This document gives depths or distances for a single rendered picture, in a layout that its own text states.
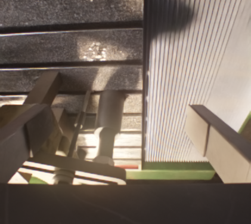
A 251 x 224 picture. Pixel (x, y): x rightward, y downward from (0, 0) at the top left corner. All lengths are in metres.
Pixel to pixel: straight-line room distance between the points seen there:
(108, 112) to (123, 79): 0.11
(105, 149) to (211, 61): 0.39
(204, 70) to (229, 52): 0.08
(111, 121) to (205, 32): 0.34
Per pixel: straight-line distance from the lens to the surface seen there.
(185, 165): 1.00
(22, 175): 0.52
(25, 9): 0.49
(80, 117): 0.47
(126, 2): 0.42
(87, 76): 0.52
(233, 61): 0.62
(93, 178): 0.42
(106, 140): 0.44
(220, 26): 0.55
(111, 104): 0.49
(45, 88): 0.48
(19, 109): 0.43
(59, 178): 0.38
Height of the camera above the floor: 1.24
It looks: 48 degrees down
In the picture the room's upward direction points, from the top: 177 degrees counter-clockwise
